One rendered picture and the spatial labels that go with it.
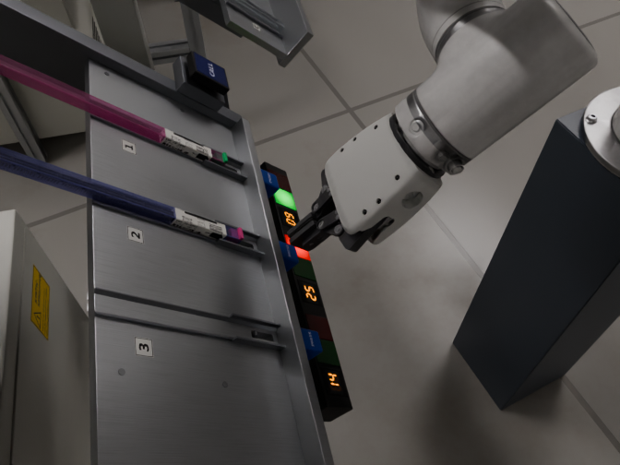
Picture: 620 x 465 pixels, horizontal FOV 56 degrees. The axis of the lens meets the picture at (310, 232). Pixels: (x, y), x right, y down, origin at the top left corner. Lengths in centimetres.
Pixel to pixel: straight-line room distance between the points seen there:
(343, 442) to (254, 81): 117
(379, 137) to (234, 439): 30
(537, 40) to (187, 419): 40
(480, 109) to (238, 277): 28
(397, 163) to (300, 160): 116
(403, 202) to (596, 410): 97
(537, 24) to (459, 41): 7
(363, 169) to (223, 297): 18
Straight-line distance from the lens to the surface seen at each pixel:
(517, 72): 51
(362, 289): 144
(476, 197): 167
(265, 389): 54
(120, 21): 98
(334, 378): 63
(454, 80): 52
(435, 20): 57
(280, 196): 75
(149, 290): 51
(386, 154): 56
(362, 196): 56
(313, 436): 53
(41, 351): 87
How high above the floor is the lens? 124
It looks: 54 degrees down
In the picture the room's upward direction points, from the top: straight up
